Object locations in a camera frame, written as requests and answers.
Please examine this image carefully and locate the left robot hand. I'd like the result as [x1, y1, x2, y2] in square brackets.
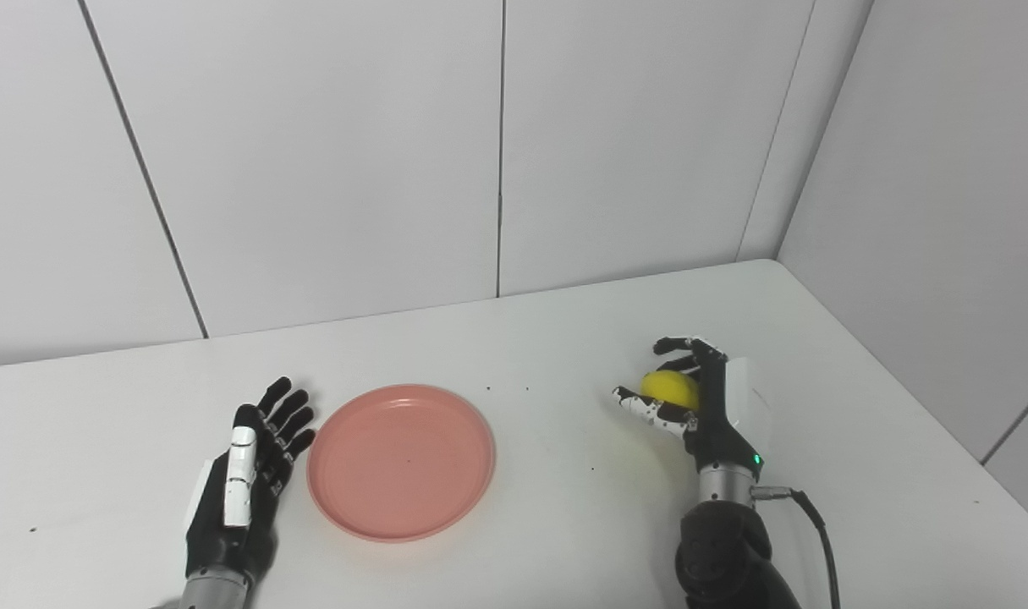
[184, 377, 317, 583]

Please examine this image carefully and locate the pink round plate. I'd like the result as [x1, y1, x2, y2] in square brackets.
[306, 385, 497, 543]

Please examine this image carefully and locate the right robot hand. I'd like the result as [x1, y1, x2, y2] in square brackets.
[613, 337, 772, 477]

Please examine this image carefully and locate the yellow lemon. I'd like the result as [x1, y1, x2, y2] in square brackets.
[640, 370, 701, 411]

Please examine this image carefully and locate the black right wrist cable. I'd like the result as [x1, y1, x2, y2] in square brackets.
[750, 486, 843, 609]

